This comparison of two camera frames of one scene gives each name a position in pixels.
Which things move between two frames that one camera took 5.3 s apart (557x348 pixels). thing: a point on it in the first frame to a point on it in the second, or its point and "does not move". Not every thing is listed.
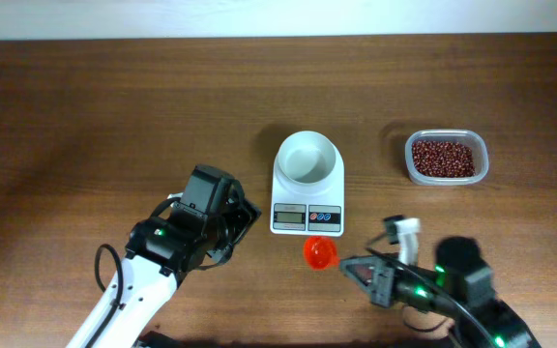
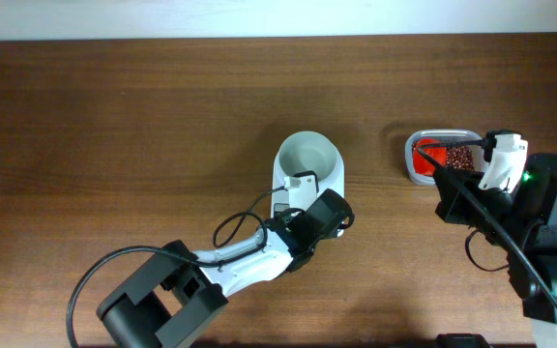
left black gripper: x=243 y=214 to x=286 y=217
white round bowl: x=307 y=158 does not move
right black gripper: x=383 y=279 to x=451 y=194
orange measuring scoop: x=320 y=252 to x=435 y=150
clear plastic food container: x=446 y=157 does not move
